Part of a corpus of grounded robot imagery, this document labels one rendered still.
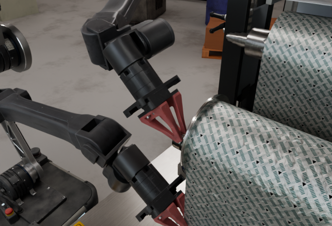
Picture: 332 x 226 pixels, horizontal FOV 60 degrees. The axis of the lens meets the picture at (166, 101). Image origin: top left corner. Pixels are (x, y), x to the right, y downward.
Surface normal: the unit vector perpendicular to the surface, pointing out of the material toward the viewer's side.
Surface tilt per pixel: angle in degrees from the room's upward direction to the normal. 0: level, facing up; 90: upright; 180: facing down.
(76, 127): 11
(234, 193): 90
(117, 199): 0
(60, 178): 0
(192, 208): 90
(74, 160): 0
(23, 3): 90
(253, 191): 88
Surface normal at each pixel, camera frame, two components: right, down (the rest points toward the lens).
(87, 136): -0.18, -0.82
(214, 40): -0.26, 0.50
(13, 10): 0.84, 0.28
